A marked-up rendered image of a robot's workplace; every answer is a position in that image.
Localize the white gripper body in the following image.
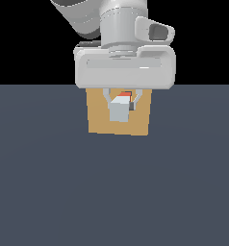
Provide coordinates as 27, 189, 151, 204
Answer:
73, 43, 177, 90

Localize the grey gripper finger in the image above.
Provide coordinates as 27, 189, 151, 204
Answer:
102, 88, 113, 106
129, 88, 142, 111

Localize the small white cube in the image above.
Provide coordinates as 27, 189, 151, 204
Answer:
109, 90, 133, 123

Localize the tan box with hole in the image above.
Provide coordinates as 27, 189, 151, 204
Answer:
85, 87, 153, 137

